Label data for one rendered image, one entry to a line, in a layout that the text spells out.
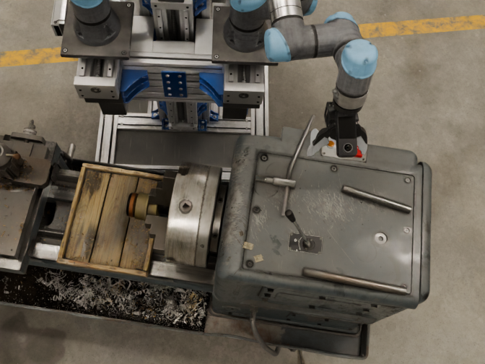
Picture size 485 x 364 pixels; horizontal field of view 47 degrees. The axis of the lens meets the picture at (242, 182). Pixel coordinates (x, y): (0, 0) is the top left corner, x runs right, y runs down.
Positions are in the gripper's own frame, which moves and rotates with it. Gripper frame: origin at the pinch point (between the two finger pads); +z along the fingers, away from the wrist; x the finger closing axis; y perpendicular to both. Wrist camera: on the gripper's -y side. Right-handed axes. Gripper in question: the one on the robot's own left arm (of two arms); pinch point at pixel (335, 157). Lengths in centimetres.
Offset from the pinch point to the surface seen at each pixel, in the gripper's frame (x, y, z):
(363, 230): -9.0, -11.8, 19.1
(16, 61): 141, 152, 106
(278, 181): 14.1, 1.8, 13.1
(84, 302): 84, -2, 87
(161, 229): 49, -2, 31
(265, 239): 18.7, -13.4, 18.8
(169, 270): 48, -4, 56
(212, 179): 32.7, 6.2, 17.4
